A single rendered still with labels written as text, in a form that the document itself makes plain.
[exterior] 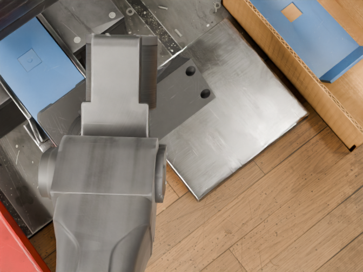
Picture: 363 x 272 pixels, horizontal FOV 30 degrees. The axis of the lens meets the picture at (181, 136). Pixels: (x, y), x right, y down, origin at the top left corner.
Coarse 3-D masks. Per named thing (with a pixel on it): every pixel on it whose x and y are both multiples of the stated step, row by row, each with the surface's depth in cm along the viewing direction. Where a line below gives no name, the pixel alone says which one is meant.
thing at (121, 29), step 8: (120, 24) 78; (112, 32) 79; (120, 32) 80; (80, 56) 78; (8, 104) 76; (0, 112) 76; (8, 112) 78; (16, 112) 79; (0, 120) 78; (8, 120) 79; (16, 120) 81; (24, 120) 83; (0, 128) 80; (8, 128) 81; (0, 136) 82
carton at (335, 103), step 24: (240, 0) 80; (336, 0) 86; (360, 0) 81; (240, 24) 85; (264, 24) 79; (360, 24) 84; (264, 48) 84; (288, 48) 78; (288, 72) 82; (312, 72) 77; (360, 72) 84; (312, 96) 80; (336, 96) 83; (360, 96) 83; (336, 120) 79; (360, 120) 82; (360, 144) 80
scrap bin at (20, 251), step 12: (0, 204) 78; (0, 216) 74; (0, 228) 79; (12, 228) 74; (0, 240) 79; (12, 240) 79; (24, 240) 76; (0, 252) 78; (12, 252) 78; (24, 252) 73; (36, 252) 78; (0, 264) 78; (12, 264) 78; (24, 264) 78; (36, 264) 73
